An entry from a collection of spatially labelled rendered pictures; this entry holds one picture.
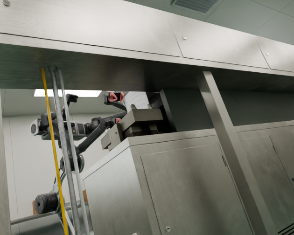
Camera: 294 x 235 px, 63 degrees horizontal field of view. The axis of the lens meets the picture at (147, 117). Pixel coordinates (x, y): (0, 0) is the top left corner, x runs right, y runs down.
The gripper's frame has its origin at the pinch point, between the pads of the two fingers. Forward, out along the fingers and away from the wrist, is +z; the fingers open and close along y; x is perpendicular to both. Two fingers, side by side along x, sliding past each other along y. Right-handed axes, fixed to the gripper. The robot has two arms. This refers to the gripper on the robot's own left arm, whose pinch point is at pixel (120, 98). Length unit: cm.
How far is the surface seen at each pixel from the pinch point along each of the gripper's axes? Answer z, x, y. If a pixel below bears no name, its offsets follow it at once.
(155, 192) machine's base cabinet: 83, -21, 25
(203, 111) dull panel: 61, 6, -20
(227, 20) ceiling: -112, 99, -228
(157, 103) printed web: 35.8, 4.4, -6.3
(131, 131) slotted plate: 60, -3, 24
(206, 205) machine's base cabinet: 90, -29, 0
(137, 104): 33.1, 3.3, 5.7
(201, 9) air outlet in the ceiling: -105, 102, -164
